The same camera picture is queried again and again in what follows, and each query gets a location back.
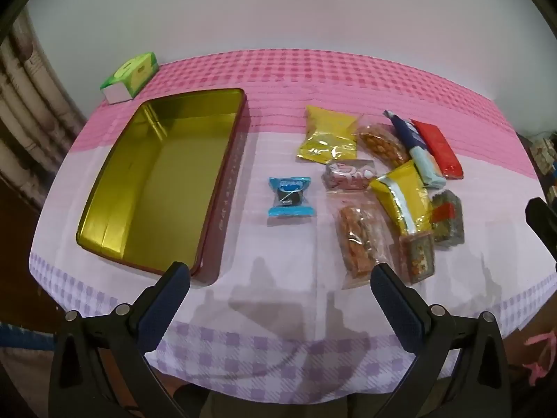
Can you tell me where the green tissue box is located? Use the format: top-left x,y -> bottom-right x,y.
100,51 -> 158,105

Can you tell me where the red and gold tin box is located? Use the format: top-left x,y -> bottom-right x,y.
75,88 -> 249,287

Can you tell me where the pink checked tablecloth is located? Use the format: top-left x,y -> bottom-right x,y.
28,48 -> 557,395

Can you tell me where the blue fabric strip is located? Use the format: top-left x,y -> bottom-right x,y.
0,322 -> 57,351

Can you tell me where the blue cookie packet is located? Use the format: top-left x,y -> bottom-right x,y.
266,175 -> 315,218

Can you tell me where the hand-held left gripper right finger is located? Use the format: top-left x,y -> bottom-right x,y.
370,262 -> 511,418

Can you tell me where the pink and white candy packet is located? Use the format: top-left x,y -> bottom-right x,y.
322,159 -> 379,193

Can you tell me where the dark green red-label packet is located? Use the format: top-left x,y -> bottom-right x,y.
429,189 -> 465,247

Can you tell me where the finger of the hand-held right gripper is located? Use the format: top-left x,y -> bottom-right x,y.
524,197 -> 557,266

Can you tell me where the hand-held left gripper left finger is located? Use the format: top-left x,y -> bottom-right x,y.
49,261 -> 190,418

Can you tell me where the clear peanut packet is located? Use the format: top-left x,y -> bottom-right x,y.
357,114 -> 412,168

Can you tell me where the pink ribbon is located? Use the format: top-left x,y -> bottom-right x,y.
522,330 -> 557,386

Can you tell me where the yellow and silver snack packet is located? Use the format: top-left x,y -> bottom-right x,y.
369,160 -> 433,235

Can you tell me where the red snack packet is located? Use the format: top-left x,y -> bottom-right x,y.
410,119 -> 465,180

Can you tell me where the beige folded curtain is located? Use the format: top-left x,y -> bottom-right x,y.
0,9 -> 88,192

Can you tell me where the clear orange cracker packet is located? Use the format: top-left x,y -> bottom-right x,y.
328,192 -> 403,290

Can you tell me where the navy and pale blue packet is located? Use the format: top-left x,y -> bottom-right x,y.
383,110 -> 447,190

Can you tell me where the cluttered side shelf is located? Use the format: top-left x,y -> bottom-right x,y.
516,131 -> 557,210

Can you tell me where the small brown snack packet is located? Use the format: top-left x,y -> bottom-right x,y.
398,231 -> 437,286

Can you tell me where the yellow leaf-print snack packet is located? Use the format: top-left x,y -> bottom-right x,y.
296,104 -> 361,165

